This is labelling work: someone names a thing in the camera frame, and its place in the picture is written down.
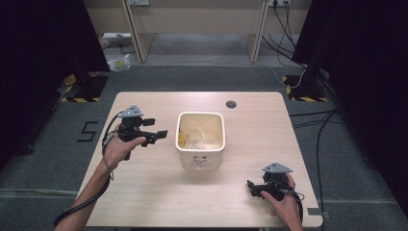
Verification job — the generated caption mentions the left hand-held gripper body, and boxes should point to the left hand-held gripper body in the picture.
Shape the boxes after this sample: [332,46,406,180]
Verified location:
[116,104,152,162]

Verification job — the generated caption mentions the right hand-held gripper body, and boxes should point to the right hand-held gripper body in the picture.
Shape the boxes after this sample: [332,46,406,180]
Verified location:
[255,162,294,201]

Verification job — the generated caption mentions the white square waste bin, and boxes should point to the white square waste bin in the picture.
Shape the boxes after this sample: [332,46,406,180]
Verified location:
[174,111,226,171]

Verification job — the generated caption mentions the person's left hand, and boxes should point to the person's left hand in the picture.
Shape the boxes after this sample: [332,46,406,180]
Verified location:
[101,124,147,172]

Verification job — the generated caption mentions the person's right hand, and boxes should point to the person's right hand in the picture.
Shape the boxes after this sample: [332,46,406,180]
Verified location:
[259,172,301,227]

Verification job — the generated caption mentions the yellow snack packet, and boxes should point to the yellow snack packet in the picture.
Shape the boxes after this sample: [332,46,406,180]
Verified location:
[177,126,190,149]

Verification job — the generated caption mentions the grey tape strip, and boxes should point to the grey tape strip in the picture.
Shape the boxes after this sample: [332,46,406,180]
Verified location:
[306,207,330,220]

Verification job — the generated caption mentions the black stand base hazard tape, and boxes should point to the black stand base hazard tape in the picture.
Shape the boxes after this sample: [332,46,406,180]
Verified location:
[60,71,110,104]
[281,74,330,103]

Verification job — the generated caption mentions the clear plastic bag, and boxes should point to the clear plastic bag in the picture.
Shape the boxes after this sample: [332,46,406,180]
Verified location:
[107,53,132,72]

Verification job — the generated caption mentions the white power strip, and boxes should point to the white power strip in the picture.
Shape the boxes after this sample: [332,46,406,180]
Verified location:
[102,32,132,39]

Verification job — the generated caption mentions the black curtain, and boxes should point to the black curtain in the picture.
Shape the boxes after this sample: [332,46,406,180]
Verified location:
[0,0,111,172]
[291,0,408,220]

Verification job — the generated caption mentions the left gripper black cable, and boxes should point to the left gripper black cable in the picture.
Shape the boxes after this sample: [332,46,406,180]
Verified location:
[52,110,125,228]

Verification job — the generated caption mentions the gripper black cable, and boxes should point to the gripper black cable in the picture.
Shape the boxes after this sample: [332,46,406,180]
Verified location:
[52,110,125,228]
[278,187,306,225]

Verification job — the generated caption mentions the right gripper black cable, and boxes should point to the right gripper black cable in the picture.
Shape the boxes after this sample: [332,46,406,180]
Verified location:
[278,187,306,225]

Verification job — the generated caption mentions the black floor cable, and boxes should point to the black floor cable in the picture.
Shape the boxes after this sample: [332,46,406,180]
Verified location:
[288,108,345,231]

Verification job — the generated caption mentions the black hanging cables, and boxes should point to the black hanging cables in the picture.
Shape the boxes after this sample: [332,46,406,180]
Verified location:
[261,1,307,69]

